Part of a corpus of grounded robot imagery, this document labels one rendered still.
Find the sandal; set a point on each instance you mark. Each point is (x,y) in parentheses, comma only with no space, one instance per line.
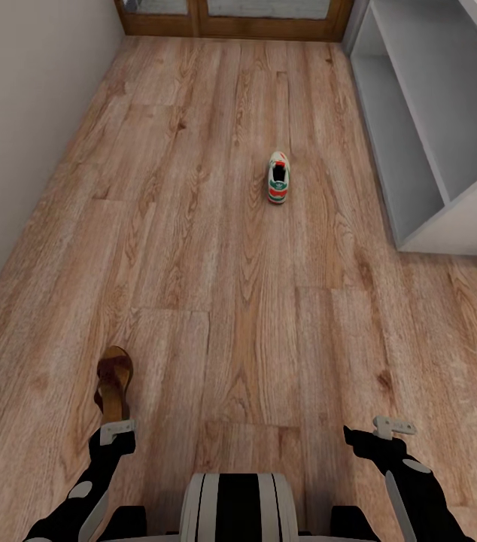
(115,371)

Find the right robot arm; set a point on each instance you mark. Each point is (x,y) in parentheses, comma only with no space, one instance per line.
(416,495)

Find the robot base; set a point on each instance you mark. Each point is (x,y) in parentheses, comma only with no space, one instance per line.
(129,524)

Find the door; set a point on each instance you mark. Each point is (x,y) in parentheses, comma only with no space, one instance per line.
(280,20)

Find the gym shoe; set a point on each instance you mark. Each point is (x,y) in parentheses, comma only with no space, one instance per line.
(279,173)

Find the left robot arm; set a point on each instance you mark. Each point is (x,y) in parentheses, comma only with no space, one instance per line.
(77,518)

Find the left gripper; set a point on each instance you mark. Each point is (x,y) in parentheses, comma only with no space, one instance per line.
(122,445)

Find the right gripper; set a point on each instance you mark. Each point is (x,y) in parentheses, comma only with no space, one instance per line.
(367,445)

